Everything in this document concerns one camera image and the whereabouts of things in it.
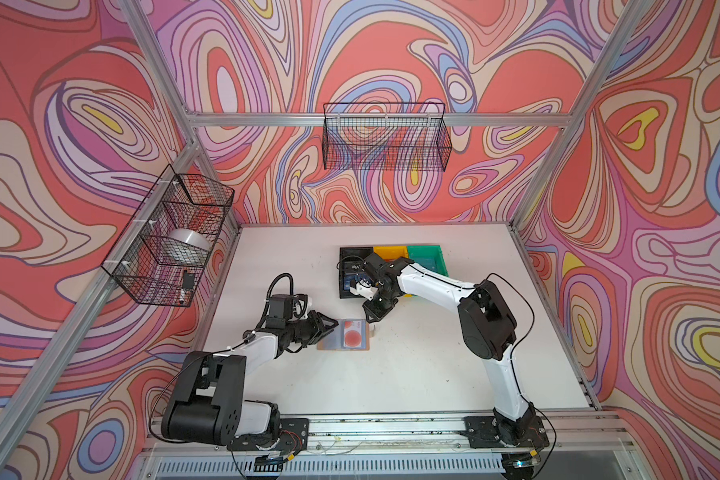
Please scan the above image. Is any aluminium frame post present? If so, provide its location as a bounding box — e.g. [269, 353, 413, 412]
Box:
[509, 1, 654, 233]

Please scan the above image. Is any black wire basket left wall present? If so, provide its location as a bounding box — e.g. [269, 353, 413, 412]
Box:
[101, 165, 235, 308]

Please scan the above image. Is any white roll in basket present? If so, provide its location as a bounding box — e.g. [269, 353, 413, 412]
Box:
[163, 228, 211, 267]

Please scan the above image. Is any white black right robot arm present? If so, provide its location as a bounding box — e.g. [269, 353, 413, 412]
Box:
[350, 254, 537, 446]

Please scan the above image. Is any green plastic bin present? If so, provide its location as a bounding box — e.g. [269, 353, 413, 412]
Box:
[407, 244, 449, 276]

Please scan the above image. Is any front aluminium rail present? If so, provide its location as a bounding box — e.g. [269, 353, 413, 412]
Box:
[143, 410, 637, 457]

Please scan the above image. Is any white card red circle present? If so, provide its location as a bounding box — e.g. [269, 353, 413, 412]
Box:
[341, 320, 367, 350]

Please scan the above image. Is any black wire basket back wall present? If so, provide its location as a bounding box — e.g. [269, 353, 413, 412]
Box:
[322, 100, 452, 172]

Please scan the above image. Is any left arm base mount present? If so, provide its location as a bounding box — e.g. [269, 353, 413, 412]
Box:
[227, 417, 310, 454]

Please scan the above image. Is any black plastic bin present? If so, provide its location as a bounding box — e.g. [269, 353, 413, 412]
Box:
[337, 246, 374, 299]

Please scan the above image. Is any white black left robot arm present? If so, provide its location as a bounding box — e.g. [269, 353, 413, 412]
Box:
[160, 310, 339, 449]

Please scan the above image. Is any yellow plastic bin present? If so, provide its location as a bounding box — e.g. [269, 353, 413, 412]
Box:
[366, 246, 412, 280]

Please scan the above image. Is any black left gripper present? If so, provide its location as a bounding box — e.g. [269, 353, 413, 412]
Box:
[282, 311, 337, 348]

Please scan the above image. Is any black wire basket wall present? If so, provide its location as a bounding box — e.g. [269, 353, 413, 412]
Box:
[322, 100, 452, 172]
[101, 165, 235, 308]

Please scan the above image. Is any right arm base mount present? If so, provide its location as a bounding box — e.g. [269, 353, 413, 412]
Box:
[459, 414, 550, 450]

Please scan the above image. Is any tan leather card holder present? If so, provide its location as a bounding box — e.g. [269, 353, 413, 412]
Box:
[317, 319, 370, 351]

